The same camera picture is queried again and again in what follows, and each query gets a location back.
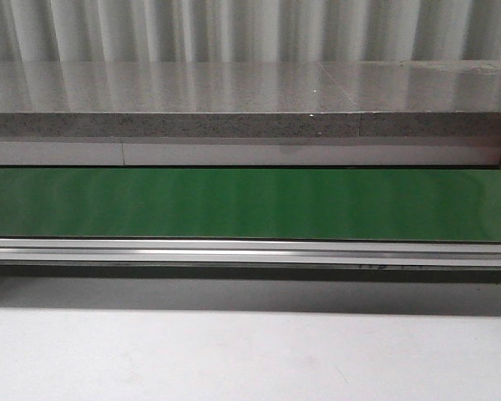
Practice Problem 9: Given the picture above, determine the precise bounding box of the white pleated curtain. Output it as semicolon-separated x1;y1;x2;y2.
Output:
0;1;501;62

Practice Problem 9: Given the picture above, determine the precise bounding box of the green conveyor belt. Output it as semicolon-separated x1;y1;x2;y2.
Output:
0;167;501;242

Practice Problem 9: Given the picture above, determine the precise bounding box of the grey granite counter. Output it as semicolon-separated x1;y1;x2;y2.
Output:
0;60;501;167

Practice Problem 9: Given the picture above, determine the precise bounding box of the aluminium conveyor frame rail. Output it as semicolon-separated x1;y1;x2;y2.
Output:
0;238;501;268

